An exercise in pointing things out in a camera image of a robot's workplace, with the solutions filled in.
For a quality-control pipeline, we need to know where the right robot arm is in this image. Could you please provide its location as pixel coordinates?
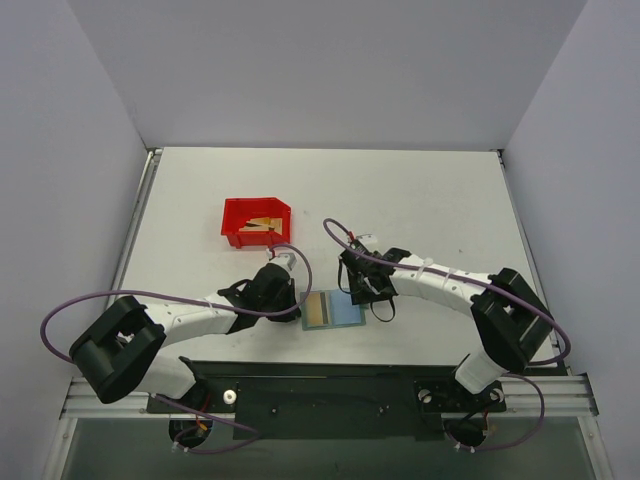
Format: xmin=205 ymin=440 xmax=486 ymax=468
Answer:
xmin=339 ymin=241 xmax=552 ymax=409

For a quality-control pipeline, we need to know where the gold card inside bin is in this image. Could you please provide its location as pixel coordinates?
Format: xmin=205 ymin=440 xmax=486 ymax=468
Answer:
xmin=239 ymin=217 xmax=283 ymax=235

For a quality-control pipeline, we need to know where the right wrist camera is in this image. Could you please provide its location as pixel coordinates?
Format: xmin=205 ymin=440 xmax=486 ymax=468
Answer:
xmin=350 ymin=233 xmax=378 ymax=251

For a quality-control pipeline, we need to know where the gold card with magnetic stripe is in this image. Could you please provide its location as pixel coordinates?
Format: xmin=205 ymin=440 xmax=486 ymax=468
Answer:
xmin=305 ymin=291 xmax=330 ymax=329

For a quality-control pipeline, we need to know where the red plastic bin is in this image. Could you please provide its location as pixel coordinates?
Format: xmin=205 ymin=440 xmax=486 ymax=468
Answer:
xmin=221 ymin=197 xmax=292 ymax=249

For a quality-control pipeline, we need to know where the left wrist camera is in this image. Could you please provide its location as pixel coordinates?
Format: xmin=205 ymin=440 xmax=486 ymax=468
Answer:
xmin=268 ymin=250 xmax=297 ymax=273

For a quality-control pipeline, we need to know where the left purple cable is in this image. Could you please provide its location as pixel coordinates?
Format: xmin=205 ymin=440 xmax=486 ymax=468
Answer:
xmin=39 ymin=243 xmax=314 ymax=454

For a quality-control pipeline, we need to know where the aluminium frame rail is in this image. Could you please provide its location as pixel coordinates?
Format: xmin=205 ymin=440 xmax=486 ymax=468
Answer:
xmin=59 ymin=374 xmax=600 ymax=421

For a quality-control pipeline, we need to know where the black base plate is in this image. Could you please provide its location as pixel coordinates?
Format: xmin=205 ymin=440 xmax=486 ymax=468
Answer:
xmin=144 ymin=359 xmax=506 ymax=444

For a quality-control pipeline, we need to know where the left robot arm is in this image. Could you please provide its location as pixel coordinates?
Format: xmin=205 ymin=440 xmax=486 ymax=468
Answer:
xmin=69 ymin=254 xmax=301 ymax=412

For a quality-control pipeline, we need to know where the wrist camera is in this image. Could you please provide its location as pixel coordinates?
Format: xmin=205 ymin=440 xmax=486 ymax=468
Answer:
xmin=350 ymin=233 xmax=378 ymax=251
xmin=268 ymin=250 xmax=297 ymax=273

